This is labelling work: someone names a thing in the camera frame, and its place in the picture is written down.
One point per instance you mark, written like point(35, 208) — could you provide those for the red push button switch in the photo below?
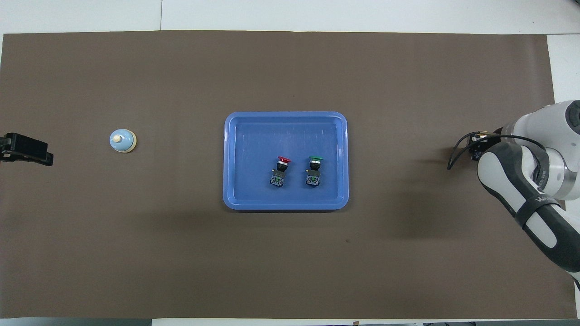
point(279, 174)

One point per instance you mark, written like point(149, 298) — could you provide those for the green push button switch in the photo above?
point(313, 174)

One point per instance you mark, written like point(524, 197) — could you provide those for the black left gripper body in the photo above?
point(27, 159)

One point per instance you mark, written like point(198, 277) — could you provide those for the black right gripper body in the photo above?
point(485, 141)

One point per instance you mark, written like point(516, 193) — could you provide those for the blue plastic tray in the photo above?
point(253, 149)

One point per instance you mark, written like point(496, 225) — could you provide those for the brown table mat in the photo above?
point(136, 249)

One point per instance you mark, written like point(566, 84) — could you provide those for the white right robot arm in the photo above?
point(543, 199)

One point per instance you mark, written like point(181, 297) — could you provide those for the light blue desk bell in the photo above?
point(121, 140)

